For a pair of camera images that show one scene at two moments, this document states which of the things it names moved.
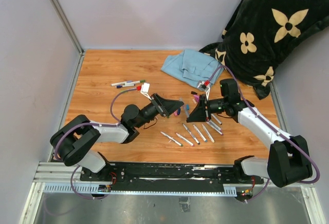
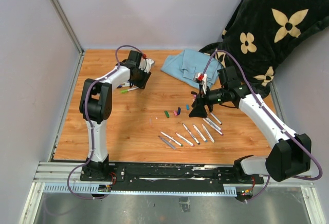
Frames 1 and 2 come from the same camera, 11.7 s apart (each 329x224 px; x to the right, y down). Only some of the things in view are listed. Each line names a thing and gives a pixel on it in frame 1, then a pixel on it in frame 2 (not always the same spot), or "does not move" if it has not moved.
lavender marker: [186, 111] → [167, 143]
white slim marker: [207, 133] does not move
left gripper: [162, 105] → [142, 84]
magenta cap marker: [214, 128] does not move
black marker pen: [216, 119] does not move
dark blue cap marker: [193, 137] does not move
